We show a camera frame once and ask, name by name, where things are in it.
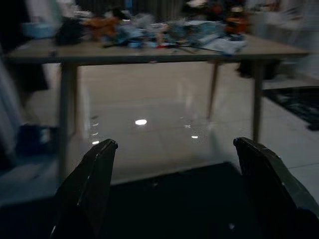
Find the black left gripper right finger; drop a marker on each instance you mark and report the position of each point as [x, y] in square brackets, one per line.
[269, 189]

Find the blue container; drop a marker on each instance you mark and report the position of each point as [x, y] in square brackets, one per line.
[37, 138]

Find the light wooden table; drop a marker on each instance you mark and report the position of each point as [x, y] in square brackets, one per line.
[159, 53]

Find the orange black power tool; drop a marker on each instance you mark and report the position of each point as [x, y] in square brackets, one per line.
[236, 21]

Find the white paper sheet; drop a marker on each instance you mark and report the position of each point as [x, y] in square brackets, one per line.
[224, 44]

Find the brown crumpled paper bag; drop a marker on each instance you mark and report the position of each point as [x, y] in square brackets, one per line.
[102, 27]

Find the white cardboard box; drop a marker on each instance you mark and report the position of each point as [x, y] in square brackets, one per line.
[37, 30]

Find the black floor mat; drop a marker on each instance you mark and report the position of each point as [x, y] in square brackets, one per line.
[174, 206]

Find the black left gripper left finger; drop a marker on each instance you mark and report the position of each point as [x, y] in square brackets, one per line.
[84, 189]

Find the black plastic bag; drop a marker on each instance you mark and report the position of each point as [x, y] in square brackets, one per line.
[68, 32]

